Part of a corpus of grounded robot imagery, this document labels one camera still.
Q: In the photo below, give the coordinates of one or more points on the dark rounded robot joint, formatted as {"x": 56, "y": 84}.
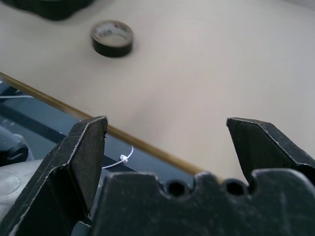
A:
{"x": 12, "y": 147}

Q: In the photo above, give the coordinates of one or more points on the black table frame bar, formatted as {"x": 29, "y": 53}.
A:
{"x": 46, "y": 124}

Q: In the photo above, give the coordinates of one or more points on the black plastic tool case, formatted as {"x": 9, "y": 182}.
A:
{"x": 49, "y": 11}

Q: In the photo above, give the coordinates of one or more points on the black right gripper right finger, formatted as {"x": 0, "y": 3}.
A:
{"x": 265, "y": 150}

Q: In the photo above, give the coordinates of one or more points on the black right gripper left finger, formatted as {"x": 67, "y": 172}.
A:
{"x": 61, "y": 177}

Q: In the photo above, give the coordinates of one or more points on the black electrical tape roll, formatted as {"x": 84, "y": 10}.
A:
{"x": 110, "y": 50}

